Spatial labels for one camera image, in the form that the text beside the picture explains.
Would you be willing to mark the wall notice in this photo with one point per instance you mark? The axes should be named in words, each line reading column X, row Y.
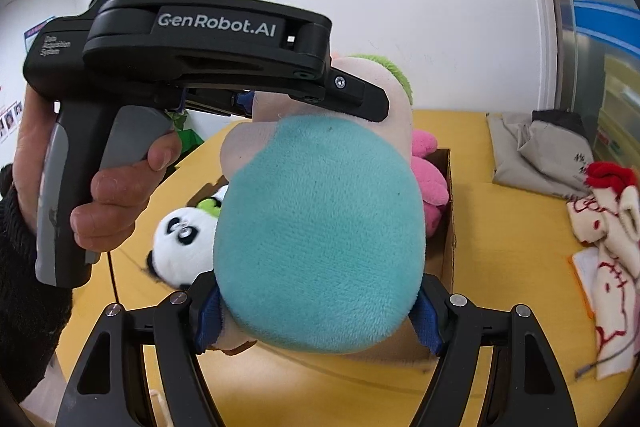
column 37, row 34

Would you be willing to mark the panda plush toy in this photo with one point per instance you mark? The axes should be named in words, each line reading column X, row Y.
column 175, row 247

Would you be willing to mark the person's left hand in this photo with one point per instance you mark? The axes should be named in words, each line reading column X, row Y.
column 120, row 202

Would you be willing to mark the grey cloth bag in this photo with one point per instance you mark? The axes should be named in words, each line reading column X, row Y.
column 535, row 152

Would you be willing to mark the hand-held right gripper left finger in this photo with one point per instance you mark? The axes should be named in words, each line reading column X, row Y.
column 210, row 317

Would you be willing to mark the green cloth item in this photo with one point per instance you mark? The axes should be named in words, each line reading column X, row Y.
column 186, row 134

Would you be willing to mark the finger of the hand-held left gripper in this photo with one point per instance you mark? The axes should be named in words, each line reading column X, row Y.
column 215, row 104
column 357, row 94

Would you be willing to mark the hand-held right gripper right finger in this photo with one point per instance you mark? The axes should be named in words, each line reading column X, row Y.
column 426, row 322

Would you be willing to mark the teal plush doll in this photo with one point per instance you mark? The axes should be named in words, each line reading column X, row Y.
column 320, row 227

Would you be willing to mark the pink plush toy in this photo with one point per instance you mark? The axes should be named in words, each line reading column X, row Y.
column 430, row 187

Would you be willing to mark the cardboard box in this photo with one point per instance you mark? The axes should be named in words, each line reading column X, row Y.
column 442, row 232

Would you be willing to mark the red-haired doll plush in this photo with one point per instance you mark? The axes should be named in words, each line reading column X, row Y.
column 610, row 257

